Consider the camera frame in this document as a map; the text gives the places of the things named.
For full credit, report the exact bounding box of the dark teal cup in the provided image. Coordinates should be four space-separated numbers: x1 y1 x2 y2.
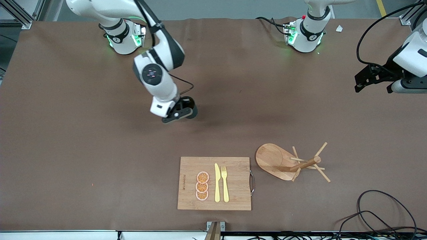
180 96 198 119

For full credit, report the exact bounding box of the wooden cup rack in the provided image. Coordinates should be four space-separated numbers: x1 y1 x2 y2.
256 142 331 183

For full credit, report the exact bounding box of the yellow plastic knife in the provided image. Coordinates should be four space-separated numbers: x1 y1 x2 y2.
215 163 221 203

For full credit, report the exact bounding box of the yellow plastic fork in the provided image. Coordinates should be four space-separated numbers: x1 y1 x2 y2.
221 166 230 203

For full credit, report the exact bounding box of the bamboo cutting board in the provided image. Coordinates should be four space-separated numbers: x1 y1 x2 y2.
177 157 256 211

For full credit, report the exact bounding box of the brown table cover sheet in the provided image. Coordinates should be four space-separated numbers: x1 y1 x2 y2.
0 17 427 232

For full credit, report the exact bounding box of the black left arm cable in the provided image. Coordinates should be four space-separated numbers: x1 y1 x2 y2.
356 0 427 70

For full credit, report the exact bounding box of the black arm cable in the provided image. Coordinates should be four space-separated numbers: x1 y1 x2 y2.
356 0 427 70
133 0 194 97

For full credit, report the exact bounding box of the aluminium frame profile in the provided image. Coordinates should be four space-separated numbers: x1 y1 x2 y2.
0 0 45 30
399 0 427 26

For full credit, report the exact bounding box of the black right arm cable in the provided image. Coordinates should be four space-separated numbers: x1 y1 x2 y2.
133 0 194 97

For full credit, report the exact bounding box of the black left base cable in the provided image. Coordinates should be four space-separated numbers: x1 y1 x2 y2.
255 17 289 35

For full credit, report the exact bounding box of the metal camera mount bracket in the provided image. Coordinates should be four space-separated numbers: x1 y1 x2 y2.
206 221 226 240

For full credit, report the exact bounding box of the small black cable loop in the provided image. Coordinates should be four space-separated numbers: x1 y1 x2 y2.
338 210 401 238

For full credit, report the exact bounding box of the large black cable loop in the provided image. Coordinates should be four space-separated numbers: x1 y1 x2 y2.
357 190 418 234

